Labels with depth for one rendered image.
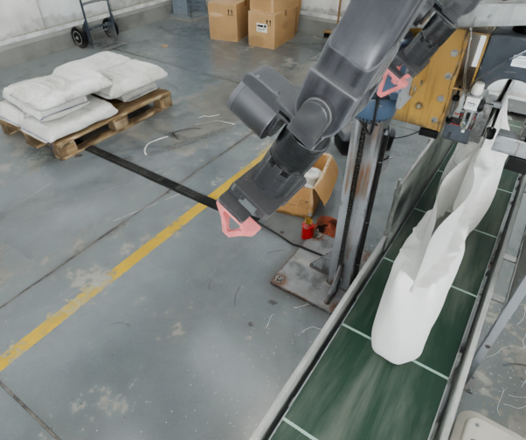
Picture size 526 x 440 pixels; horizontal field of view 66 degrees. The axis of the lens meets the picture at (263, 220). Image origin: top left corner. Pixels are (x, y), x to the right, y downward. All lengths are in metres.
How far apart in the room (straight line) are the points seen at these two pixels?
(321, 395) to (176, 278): 1.13
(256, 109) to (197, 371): 1.56
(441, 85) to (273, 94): 1.00
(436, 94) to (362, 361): 0.92
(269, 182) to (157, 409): 1.47
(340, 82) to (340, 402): 1.17
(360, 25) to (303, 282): 1.87
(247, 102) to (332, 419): 1.11
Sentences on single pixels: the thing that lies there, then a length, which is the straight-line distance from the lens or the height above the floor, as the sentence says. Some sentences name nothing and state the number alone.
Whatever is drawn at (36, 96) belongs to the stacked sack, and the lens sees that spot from 3.39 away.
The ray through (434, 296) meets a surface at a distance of 1.23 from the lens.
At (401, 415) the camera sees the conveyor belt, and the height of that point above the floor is 0.38.
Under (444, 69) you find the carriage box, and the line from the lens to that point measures 1.41.
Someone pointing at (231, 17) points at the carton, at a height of 0.30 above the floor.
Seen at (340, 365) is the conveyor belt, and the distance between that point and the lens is 1.50.
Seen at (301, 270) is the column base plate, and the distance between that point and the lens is 2.24.
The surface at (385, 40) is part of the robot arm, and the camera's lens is 0.40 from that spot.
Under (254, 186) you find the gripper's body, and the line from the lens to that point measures 0.54.
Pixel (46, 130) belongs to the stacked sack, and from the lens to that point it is 3.46.
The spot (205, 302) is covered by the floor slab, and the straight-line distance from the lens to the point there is 2.13.
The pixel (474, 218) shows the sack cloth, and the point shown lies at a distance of 1.96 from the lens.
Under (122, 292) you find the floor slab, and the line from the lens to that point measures 2.27.
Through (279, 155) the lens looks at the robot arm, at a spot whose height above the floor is 1.41.
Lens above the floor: 1.66
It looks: 40 degrees down
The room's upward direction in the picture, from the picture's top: straight up
